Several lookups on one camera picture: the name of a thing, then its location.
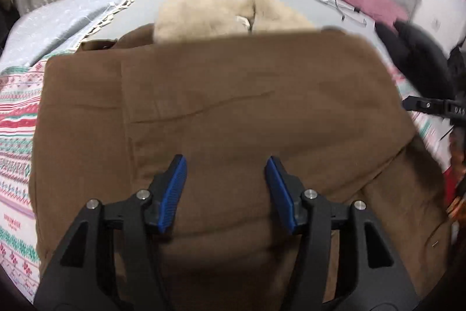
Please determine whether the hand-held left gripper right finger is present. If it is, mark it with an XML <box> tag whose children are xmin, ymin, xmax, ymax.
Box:
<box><xmin>264</xmin><ymin>155</ymin><xmax>430</xmax><ymax>311</ymax></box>

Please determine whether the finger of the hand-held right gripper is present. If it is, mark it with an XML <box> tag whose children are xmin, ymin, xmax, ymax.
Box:
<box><xmin>402</xmin><ymin>96</ymin><xmax>451</xmax><ymax>115</ymax></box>

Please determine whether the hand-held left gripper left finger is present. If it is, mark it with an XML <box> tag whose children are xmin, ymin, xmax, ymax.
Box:
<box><xmin>33</xmin><ymin>154</ymin><xmax>188</xmax><ymax>311</ymax></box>

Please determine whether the brown coat with fur collar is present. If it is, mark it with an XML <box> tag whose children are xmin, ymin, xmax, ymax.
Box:
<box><xmin>29</xmin><ymin>0</ymin><xmax>454</xmax><ymax>311</ymax></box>

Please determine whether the black padded jacket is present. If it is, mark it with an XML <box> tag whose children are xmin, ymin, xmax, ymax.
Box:
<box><xmin>375</xmin><ymin>20</ymin><xmax>457</xmax><ymax>100</ymax></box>

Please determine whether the red plastic chair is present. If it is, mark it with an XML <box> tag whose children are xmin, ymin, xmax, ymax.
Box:
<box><xmin>442</xmin><ymin>165</ymin><xmax>466</xmax><ymax>224</ymax></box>

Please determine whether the patterned striped blanket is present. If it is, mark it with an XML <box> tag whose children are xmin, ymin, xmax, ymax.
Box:
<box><xmin>0</xmin><ymin>59</ymin><xmax>456</xmax><ymax>286</ymax></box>

